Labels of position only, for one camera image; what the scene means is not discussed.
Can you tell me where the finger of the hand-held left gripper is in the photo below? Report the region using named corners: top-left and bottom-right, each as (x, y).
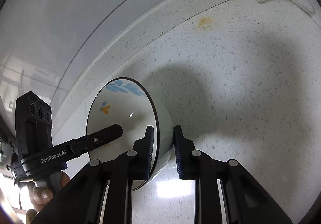
top-left (70, 124), bottom-right (123, 155)

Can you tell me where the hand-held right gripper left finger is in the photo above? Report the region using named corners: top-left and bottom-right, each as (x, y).
top-left (30, 126), bottom-right (155, 224)

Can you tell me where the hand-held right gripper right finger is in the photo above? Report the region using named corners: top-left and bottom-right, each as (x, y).
top-left (174, 125), bottom-right (294, 224)

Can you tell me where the person's left hand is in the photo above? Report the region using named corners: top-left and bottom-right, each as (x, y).
top-left (31, 171), bottom-right (71, 214)

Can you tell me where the white bowl blue leaf print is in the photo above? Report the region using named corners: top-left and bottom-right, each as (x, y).
top-left (86, 77), bottom-right (173, 190)

